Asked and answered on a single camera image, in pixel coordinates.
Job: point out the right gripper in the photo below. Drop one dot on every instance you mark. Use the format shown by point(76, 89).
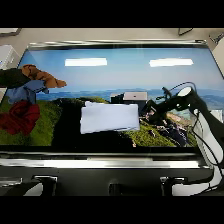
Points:
point(156, 107)

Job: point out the light blue shirt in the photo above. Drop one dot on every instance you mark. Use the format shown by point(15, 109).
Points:
point(110, 117)

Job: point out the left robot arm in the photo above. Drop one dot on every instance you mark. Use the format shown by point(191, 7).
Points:
point(13, 78)

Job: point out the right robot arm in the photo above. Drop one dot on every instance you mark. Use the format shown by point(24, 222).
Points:
point(208, 126)

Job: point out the brown garment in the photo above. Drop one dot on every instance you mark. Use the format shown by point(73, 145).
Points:
point(43, 77)

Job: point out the blue garment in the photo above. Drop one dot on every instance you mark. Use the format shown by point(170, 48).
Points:
point(26, 90)

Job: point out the red garment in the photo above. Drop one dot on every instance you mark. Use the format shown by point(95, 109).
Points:
point(19, 117)

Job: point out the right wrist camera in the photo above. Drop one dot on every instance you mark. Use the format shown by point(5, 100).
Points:
point(167, 94)

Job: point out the silver frame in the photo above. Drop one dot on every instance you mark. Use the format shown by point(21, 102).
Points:
point(110, 163)

